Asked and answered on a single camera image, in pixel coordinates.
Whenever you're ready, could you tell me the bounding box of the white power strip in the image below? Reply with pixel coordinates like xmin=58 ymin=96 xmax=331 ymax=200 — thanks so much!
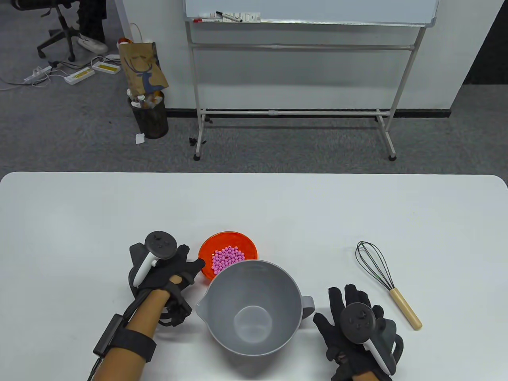
xmin=24 ymin=66 xmax=52 ymax=84

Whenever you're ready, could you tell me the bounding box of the black door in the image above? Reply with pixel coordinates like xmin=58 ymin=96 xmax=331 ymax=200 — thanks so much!
xmin=462 ymin=0 xmax=508 ymax=86

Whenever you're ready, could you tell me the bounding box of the grey right hand controller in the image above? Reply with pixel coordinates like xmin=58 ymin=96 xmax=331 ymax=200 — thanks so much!
xmin=341 ymin=303 xmax=404 ymax=375

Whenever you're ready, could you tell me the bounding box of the person's left forearm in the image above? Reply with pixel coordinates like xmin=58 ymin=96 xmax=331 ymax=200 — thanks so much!
xmin=92 ymin=290 xmax=171 ymax=381

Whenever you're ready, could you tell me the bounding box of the brown paper bag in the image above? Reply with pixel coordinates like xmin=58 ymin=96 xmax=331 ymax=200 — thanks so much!
xmin=118 ymin=23 xmax=169 ymax=94

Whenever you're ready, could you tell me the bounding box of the pile of discarded bottles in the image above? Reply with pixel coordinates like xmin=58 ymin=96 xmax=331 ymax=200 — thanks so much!
xmin=127 ymin=89 xmax=164 ymax=110

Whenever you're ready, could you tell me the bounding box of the black whisk with wooden handle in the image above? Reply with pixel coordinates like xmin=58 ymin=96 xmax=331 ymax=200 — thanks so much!
xmin=355 ymin=241 xmax=423 ymax=331

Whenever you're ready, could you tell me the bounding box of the whiteboard on metal stand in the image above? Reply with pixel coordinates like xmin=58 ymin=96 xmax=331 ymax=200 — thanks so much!
xmin=183 ymin=0 xmax=440 ymax=161

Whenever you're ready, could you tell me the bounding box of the black office chair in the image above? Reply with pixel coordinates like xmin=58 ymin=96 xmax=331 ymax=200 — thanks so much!
xmin=11 ymin=0 xmax=83 ymax=62

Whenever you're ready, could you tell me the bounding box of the person's left hand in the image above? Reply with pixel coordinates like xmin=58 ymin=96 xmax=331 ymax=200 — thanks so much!
xmin=129 ymin=243 xmax=206 ymax=327

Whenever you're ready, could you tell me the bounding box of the person's right hand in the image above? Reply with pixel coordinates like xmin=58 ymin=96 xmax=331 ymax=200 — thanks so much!
xmin=314 ymin=285 xmax=382 ymax=381

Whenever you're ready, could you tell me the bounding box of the black wrist band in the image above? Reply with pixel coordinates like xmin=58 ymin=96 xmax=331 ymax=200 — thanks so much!
xmin=104 ymin=329 xmax=156 ymax=362

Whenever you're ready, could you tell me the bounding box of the grey hand controller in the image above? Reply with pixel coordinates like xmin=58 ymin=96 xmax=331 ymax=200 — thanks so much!
xmin=341 ymin=303 xmax=404 ymax=375
xmin=133 ymin=231 xmax=178 ymax=287

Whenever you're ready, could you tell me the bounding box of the pile of pink plastic beads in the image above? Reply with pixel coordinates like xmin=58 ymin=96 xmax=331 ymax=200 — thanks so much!
xmin=211 ymin=246 xmax=244 ymax=275

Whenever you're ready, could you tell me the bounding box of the white box with yellow label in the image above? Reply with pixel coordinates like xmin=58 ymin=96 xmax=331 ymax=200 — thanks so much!
xmin=92 ymin=59 xmax=121 ymax=75
xmin=65 ymin=67 xmax=95 ymax=85

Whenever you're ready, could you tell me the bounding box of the grey left hand controller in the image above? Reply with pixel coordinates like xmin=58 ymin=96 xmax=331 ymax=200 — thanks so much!
xmin=133 ymin=231 xmax=178 ymax=287

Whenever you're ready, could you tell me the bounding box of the orange bowl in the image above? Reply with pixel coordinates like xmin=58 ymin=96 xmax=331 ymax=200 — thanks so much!
xmin=198 ymin=231 xmax=258 ymax=285

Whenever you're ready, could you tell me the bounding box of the black mesh waste bin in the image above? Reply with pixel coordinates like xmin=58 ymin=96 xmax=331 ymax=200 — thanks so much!
xmin=128 ymin=90 xmax=169 ymax=139

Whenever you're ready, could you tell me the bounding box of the grey salad bowl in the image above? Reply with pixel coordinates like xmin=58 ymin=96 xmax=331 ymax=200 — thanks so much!
xmin=196 ymin=260 xmax=316 ymax=356

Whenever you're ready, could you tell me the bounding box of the black controller cable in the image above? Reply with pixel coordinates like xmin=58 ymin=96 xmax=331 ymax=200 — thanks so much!
xmin=89 ymin=290 xmax=155 ymax=381

